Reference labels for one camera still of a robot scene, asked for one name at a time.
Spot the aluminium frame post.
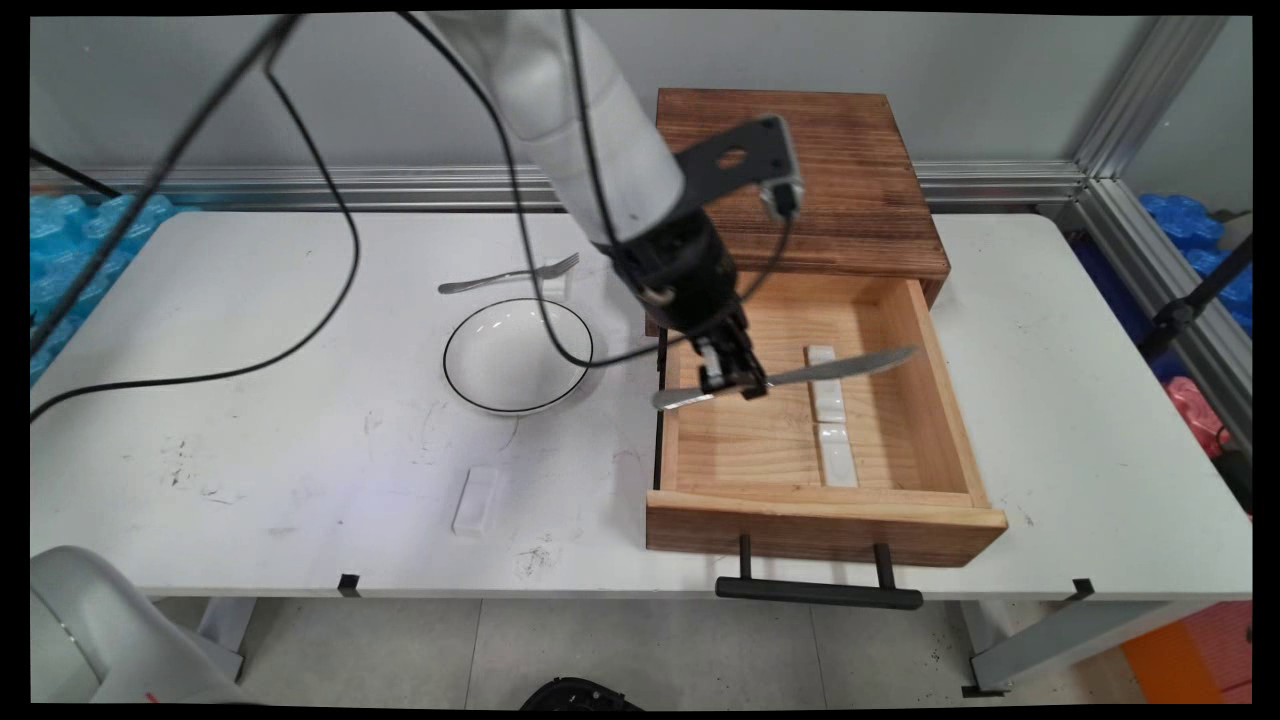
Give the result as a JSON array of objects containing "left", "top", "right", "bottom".
[{"left": 1075, "top": 15, "right": 1231, "bottom": 181}]

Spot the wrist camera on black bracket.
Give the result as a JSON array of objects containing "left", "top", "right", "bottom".
[{"left": 672, "top": 115, "right": 806, "bottom": 223}]

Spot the black tripod pole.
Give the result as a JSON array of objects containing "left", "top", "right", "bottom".
[{"left": 1140, "top": 235, "right": 1253, "bottom": 363}]

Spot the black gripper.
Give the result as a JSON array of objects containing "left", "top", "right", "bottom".
[{"left": 600, "top": 212, "right": 772, "bottom": 403}]

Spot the blue plastic bag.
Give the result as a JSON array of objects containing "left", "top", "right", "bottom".
[
  {"left": 1140, "top": 193, "right": 1253, "bottom": 336},
  {"left": 30, "top": 195, "right": 176, "bottom": 386}
]

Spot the long aluminium frame rail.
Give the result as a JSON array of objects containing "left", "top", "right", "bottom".
[{"left": 30, "top": 160, "right": 1086, "bottom": 213}]

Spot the black machine with wiring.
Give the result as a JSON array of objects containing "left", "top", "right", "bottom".
[{"left": 520, "top": 677, "right": 643, "bottom": 713}]

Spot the white plate with black rim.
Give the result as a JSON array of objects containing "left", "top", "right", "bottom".
[{"left": 443, "top": 298, "right": 596, "bottom": 416}]

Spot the silver fork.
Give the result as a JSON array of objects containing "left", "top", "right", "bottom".
[{"left": 438, "top": 252, "right": 582, "bottom": 295}]

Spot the silver table knife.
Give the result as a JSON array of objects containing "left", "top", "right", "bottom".
[{"left": 652, "top": 346, "right": 919, "bottom": 411}]

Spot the grey table leg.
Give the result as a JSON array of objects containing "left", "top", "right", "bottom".
[
  {"left": 960, "top": 600, "right": 1223, "bottom": 698},
  {"left": 195, "top": 598, "right": 257, "bottom": 683}
]

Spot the black cable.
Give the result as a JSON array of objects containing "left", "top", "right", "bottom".
[
  {"left": 395, "top": 10, "right": 801, "bottom": 369},
  {"left": 30, "top": 12, "right": 361, "bottom": 423}
]

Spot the orange box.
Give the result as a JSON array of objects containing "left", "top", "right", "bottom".
[{"left": 1120, "top": 600, "right": 1253, "bottom": 704}]

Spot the dark wooden cabinet case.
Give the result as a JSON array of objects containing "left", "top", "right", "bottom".
[{"left": 645, "top": 88, "right": 952, "bottom": 338}]

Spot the light wooden drawer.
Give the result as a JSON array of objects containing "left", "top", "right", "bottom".
[{"left": 646, "top": 268, "right": 1009, "bottom": 611}]

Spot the red plastic bag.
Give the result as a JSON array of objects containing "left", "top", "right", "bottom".
[{"left": 1165, "top": 377, "right": 1233, "bottom": 461}]

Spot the aluminium frame side rail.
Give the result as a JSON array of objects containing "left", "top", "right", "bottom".
[{"left": 1075, "top": 178, "right": 1253, "bottom": 451}]

